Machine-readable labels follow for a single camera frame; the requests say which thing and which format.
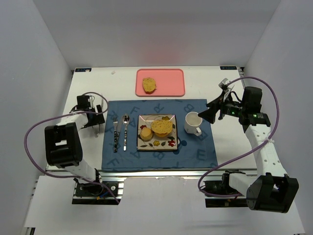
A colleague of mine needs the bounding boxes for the knife with patterned handle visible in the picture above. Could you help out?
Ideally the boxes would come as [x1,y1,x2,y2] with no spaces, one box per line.
[117,117,124,143]

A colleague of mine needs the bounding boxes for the spoon with patterned handle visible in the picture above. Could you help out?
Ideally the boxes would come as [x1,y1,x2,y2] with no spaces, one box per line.
[123,114,130,151]

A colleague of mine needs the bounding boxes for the blue letter placemat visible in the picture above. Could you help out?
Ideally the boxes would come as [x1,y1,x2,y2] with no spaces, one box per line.
[101,99,218,172]

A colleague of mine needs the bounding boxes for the aluminium table edge rail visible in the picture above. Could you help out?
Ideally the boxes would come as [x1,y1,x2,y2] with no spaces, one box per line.
[100,168,257,177]

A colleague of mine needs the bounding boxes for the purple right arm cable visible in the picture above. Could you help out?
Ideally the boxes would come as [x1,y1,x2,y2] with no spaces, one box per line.
[197,76,280,198]

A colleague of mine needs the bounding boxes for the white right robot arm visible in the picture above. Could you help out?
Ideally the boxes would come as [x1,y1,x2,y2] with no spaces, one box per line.
[199,86,299,213]

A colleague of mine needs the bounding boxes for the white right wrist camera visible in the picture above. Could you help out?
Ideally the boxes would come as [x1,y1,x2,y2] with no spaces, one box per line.
[219,78,234,101]

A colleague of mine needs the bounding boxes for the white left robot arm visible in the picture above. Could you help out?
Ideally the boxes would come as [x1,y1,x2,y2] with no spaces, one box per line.
[45,94,105,183]

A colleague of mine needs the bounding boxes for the round golden bun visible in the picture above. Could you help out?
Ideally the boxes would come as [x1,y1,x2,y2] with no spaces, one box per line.
[140,127,153,141]

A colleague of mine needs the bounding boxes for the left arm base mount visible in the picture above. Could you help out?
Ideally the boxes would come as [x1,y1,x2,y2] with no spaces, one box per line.
[71,173,122,205]

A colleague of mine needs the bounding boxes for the pink plastic tray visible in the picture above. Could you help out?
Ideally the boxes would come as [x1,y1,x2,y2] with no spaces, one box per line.
[135,69,185,97]

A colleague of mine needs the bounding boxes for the white ceramic mug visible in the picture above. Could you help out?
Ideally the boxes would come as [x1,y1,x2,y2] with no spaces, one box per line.
[184,112,202,136]

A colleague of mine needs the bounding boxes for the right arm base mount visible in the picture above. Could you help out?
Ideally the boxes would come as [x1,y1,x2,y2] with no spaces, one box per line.
[201,170,248,208]

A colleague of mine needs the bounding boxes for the square floral ceramic plate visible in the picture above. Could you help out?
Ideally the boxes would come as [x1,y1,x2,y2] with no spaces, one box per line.
[136,114,178,151]

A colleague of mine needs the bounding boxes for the fork with patterned handle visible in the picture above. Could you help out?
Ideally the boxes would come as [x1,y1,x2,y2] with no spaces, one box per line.
[113,116,118,153]

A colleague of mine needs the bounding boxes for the orange sugared donut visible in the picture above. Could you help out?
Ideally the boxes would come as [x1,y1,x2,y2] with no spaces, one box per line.
[154,132,171,138]

